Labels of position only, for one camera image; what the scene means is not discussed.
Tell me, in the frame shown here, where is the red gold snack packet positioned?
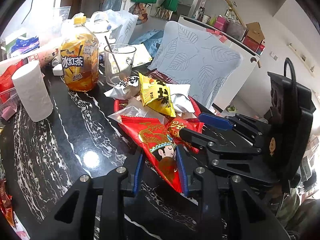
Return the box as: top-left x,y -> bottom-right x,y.
165,116 -> 205,155

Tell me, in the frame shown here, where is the large red cartoon snack bag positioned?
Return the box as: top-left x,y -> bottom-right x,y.
121,115 -> 182,193

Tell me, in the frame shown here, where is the white foil snack packet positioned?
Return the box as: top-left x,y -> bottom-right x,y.
166,83 -> 195,113

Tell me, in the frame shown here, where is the yellow snack packet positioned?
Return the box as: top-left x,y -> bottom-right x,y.
139,73 -> 176,118

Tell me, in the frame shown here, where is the clear plastic snack bag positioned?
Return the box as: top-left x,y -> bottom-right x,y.
108,98 -> 168,125

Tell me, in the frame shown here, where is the grey leaf pattern cushion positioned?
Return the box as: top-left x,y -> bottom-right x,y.
147,20 -> 244,110

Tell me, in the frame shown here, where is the dark red snack packet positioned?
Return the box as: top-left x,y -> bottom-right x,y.
146,69 -> 177,84

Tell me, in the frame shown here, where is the yellow smiley paper bag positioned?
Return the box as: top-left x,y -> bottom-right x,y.
132,44 -> 152,68

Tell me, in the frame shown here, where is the glass cup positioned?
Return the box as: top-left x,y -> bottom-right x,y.
104,43 -> 137,87

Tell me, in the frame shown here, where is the iced tea bottle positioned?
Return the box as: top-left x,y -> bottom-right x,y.
60,15 -> 99,92

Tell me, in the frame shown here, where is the white paper towel roll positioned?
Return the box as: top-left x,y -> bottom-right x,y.
11,60 -> 53,122

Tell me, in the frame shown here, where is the metal spoon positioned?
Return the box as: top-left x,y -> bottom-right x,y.
104,38 -> 128,85

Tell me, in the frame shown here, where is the green tote bag right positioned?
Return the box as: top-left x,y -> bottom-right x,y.
161,0 -> 179,12

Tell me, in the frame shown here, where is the colourful patterned bag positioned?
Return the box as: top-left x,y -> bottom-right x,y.
129,3 -> 150,25

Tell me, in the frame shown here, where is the white kettle teapot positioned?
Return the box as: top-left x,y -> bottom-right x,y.
86,17 -> 117,53

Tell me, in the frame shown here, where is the blue tissue pack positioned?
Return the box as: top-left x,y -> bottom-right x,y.
10,36 -> 40,56

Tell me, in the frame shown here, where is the white refrigerator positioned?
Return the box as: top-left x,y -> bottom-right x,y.
3,0 -> 61,36

